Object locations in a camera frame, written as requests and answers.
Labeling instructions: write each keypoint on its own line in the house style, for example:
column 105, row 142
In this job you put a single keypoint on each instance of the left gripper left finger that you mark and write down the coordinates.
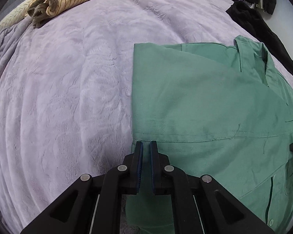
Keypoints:
column 92, row 204

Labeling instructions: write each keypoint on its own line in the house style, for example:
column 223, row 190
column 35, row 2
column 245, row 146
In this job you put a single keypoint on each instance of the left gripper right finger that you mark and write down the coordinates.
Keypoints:
column 200, row 204

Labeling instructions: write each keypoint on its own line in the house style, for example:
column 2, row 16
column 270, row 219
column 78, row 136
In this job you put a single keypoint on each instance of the green work jacket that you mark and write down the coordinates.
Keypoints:
column 225, row 111

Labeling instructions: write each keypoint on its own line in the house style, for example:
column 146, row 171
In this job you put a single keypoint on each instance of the lavender plush bed blanket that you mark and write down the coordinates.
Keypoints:
column 66, row 91

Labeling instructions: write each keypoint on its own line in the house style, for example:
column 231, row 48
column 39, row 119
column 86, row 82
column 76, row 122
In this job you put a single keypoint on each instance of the black folded garment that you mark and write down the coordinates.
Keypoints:
column 251, row 21

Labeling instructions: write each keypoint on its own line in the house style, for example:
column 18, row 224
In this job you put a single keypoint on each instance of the cream knit pillow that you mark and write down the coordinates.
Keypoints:
column 16, row 15

